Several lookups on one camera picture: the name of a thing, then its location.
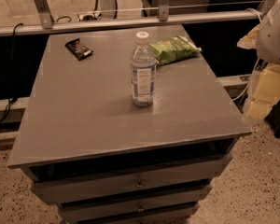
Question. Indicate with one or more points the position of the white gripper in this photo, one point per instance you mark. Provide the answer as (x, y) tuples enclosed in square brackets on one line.
[(272, 39)]

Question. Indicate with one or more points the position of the white power strip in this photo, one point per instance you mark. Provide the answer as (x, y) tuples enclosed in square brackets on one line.
[(90, 16)]

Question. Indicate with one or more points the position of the black snack packet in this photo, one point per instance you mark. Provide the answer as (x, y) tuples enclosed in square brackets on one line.
[(78, 49)]

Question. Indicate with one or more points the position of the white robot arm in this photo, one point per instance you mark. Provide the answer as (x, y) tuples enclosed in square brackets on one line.
[(267, 44)]

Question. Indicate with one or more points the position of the grey metal rail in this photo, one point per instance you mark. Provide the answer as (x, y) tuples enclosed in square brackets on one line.
[(84, 26)]

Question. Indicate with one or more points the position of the grey drawer cabinet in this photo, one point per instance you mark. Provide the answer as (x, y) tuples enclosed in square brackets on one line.
[(101, 159)]

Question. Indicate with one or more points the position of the green snack bag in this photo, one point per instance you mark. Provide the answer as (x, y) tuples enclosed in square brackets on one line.
[(174, 49)]

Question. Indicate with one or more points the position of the clear blue-label plastic bottle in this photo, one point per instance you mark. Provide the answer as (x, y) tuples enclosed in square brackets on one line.
[(143, 70)]

